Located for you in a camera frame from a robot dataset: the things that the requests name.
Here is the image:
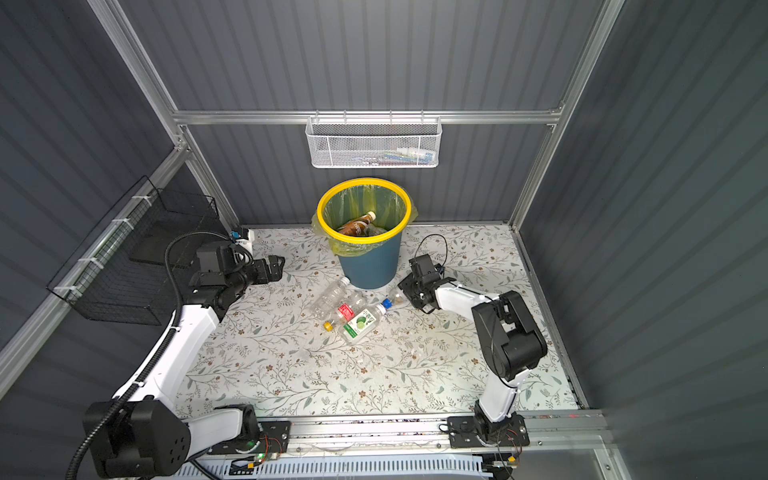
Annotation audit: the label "blue label bottle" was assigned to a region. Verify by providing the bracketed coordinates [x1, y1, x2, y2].
[382, 287, 410, 310]

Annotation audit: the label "pink label bottle yellow cap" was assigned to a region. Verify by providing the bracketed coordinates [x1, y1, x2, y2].
[323, 291, 366, 332]

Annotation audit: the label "lime label bottle white cap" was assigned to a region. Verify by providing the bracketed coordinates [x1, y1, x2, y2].
[340, 302, 389, 345]

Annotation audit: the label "clear ribbed bottle white cap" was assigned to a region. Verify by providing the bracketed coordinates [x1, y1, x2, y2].
[309, 277, 351, 318]

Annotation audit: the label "brown tea bottle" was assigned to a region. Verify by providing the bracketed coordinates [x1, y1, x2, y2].
[337, 211, 376, 237]

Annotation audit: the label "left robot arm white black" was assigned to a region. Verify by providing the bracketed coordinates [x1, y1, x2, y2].
[64, 233, 285, 479]

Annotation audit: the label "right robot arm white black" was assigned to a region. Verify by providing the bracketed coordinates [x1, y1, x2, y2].
[398, 254, 548, 449]

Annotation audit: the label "teal bin with yellow rim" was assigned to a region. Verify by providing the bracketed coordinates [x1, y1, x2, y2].
[316, 176, 414, 290]

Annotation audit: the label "items in white basket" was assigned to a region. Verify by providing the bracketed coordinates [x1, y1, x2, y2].
[362, 147, 438, 166]

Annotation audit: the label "white ventilation grille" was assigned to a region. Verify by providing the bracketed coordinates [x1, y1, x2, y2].
[172, 454, 492, 479]

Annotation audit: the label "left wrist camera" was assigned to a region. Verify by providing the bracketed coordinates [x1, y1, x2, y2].
[230, 228, 253, 254]

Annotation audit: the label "black wire basket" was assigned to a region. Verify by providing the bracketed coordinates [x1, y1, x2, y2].
[47, 180, 224, 326]

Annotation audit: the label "white wire mesh basket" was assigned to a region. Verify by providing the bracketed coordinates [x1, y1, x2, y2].
[305, 119, 443, 169]

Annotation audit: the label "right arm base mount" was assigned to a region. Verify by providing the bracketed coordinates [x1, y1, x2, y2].
[440, 413, 530, 449]

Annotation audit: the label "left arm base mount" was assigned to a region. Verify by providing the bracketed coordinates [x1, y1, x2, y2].
[207, 420, 292, 456]

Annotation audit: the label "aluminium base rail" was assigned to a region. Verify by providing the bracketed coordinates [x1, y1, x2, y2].
[128, 410, 607, 457]

